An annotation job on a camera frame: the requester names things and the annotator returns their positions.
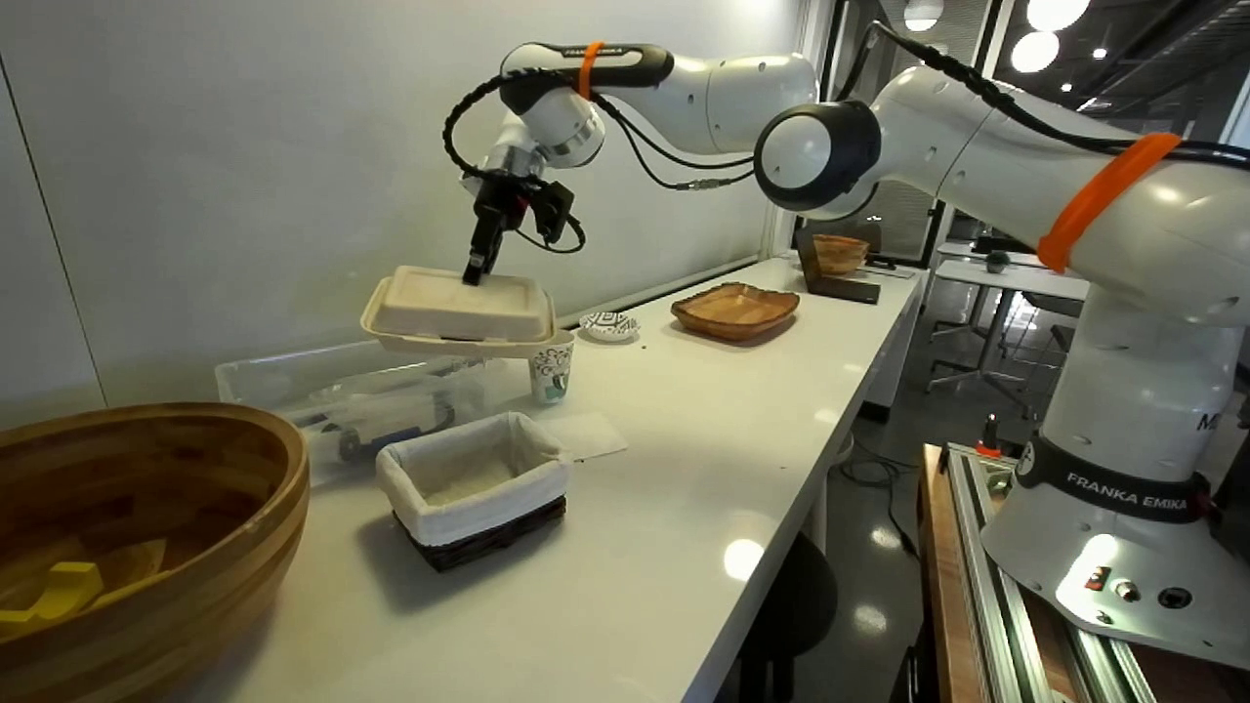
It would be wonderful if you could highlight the large wooden bowl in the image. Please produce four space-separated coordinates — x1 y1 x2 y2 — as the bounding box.
0 397 312 703

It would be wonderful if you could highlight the square wooden tray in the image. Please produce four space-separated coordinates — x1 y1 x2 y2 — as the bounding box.
667 275 803 346

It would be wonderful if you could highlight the patterned paper cup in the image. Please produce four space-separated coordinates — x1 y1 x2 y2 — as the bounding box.
523 331 579 408

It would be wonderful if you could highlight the transparent plastic bowl container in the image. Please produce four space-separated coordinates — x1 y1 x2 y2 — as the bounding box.
210 331 537 489

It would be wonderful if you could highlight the black basket with white liner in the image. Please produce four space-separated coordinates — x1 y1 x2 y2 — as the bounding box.
369 408 572 572

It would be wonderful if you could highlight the small white patterned dish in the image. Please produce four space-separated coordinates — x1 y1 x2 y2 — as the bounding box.
572 308 645 346

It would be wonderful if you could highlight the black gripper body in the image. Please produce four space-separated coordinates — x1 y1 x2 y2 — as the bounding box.
468 169 537 234

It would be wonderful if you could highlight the small wooden box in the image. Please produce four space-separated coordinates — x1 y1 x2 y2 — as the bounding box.
798 231 886 308

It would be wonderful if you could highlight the wooden mounting frame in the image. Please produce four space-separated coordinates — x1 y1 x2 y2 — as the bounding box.
916 437 1164 703

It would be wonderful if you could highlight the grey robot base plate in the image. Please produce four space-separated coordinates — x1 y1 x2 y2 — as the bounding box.
977 484 1250 676

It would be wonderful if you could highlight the clear square plastic sheet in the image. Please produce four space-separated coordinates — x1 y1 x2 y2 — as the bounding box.
533 408 634 469

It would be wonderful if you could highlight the beige clamshell lunch pack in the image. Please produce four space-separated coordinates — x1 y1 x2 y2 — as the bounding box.
354 262 562 363

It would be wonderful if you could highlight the yellow object in bowl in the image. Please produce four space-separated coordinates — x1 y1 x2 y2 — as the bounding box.
0 535 167 644

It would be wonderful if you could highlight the black stool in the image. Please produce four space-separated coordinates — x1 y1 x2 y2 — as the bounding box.
723 528 845 703

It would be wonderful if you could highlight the background white table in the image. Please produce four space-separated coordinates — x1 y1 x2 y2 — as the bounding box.
928 239 1108 324

